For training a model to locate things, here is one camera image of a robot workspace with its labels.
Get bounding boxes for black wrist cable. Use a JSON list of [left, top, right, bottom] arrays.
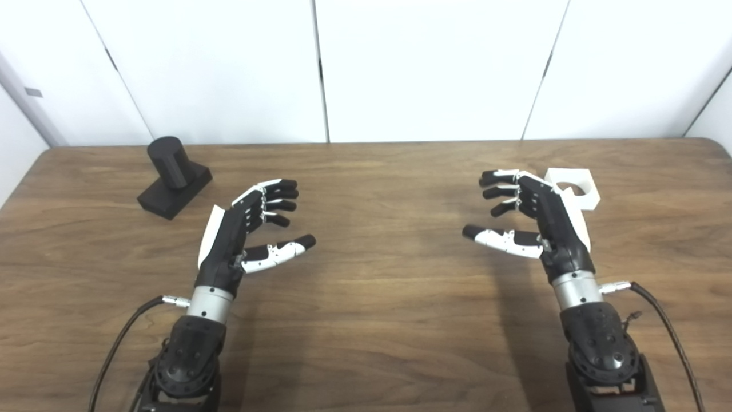
[[87, 294, 190, 412], [599, 280, 705, 412]]

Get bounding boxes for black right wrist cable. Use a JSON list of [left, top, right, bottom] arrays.
[[599, 280, 705, 412]]

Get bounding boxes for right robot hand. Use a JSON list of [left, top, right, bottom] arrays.
[[462, 169, 596, 285]]

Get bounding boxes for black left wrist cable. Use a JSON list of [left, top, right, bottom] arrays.
[[87, 294, 190, 412]]

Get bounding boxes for black peg with square base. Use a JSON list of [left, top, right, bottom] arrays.
[[137, 136, 213, 221]]

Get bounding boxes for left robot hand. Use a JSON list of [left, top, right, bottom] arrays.
[[194, 179, 317, 298]]

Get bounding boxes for white square piece with hole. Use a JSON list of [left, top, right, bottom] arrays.
[[543, 168, 601, 211]]

